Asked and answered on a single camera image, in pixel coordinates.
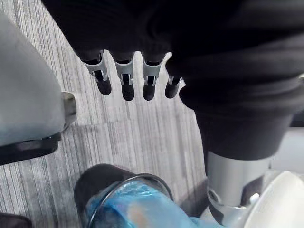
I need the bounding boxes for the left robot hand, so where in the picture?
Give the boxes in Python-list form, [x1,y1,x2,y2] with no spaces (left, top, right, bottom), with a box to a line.
[41,0,304,225]

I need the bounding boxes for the small black bin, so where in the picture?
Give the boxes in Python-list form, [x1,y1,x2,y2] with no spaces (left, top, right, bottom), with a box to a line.
[74,163,174,228]

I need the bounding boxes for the blue plastic bin bag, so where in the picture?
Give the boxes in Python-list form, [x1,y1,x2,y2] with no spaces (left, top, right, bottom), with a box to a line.
[91,180,216,228]

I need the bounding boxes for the silver robot leg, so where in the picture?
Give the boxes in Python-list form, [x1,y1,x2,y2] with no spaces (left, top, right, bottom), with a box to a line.
[0,10,77,166]

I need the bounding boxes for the white rounded object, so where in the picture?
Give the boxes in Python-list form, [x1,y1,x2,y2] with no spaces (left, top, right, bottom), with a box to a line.
[243,170,304,228]

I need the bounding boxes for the dark robot foot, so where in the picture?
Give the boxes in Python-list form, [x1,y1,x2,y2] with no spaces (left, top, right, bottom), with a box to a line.
[0,213,33,228]

